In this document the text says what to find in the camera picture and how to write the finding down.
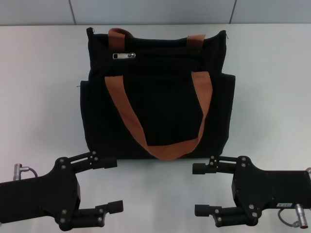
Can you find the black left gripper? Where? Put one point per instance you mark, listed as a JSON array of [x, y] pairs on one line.
[[48, 191]]

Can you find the silver metal zipper pull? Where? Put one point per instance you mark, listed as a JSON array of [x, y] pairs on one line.
[[123, 56]]

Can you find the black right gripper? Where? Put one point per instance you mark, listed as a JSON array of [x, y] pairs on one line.
[[272, 189]]

